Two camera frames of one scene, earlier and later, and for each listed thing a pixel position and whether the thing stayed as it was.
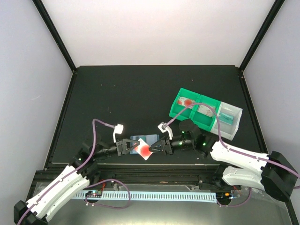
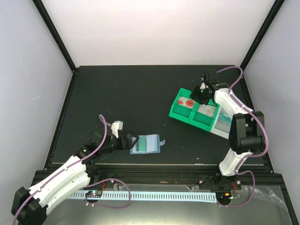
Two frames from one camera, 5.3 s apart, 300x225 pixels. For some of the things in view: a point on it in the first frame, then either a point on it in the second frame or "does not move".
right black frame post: x=276 y=7 does not move
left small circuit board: x=93 y=194 does not move
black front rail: x=157 y=174 does not move
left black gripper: x=122 y=148 to x=129 y=145
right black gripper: x=153 y=146 to x=194 y=94
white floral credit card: x=206 y=110 does not move
